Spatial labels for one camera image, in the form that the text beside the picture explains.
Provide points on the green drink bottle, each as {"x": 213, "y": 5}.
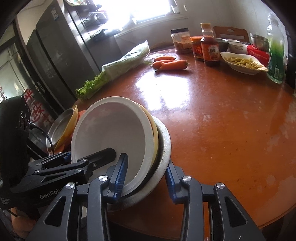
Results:
{"x": 276, "y": 42}

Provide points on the clear jar black lid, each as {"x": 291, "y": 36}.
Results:
{"x": 181, "y": 40}

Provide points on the small steel cup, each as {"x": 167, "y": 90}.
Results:
{"x": 259, "y": 42}

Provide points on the grey refrigerator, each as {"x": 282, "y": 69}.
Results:
{"x": 68, "y": 47}

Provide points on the steel bowl behind jars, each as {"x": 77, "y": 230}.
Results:
{"x": 223, "y": 43}

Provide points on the white dish with food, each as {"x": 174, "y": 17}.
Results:
{"x": 242, "y": 63}

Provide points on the near carrot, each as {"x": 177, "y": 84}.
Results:
{"x": 176, "y": 65}

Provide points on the large steel bowl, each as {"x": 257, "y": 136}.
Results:
{"x": 154, "y": 175}

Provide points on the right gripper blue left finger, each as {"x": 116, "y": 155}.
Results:
{"x": 62, "y": 218}

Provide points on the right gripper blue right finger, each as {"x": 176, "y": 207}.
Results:
{"x": 227, "y": 217}

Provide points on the yellow bowl white inside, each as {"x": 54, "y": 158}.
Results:
{"x": 149, "y": 159}

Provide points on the small white bowl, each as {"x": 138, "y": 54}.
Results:
{"x": 237, "y": 48}

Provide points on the red chili sauce jar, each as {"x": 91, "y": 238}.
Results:
{"x": 196, "y": 47}

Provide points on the brown sauce bottle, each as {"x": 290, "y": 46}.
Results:
{"x": 209, "y": 45}

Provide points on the wooden chair back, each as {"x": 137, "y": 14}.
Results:
{"x": 231, "y": 33}

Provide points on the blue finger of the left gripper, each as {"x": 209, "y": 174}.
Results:
{"x": 92, "y": 159}
{"x": 53, "y": 161}

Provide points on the wrapped celery bundle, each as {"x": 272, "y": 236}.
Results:
{"x": 113, "y": 70}

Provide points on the carrot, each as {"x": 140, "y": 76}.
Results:
{"x": 157, "y": 64}
{"x": 163, "y": 58}
{"x": 176, "y": 65}

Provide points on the far carrot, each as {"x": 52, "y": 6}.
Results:
{"x": 163, "y": 58}

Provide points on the window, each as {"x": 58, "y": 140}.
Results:
{"x": 122, "y": 15}

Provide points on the person's hand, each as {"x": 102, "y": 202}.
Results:
{"x": 22, "y": 225}

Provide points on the red tissue box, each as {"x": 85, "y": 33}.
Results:
{"x": 262, "y": 56}

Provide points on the middle carrot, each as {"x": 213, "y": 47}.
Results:
{"x": 157, "y": 64}

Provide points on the glass door red letters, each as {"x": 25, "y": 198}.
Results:
{"x": 16, "y": 80}

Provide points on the round steel plate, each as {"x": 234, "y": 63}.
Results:
{"x": 58, "y": 127}

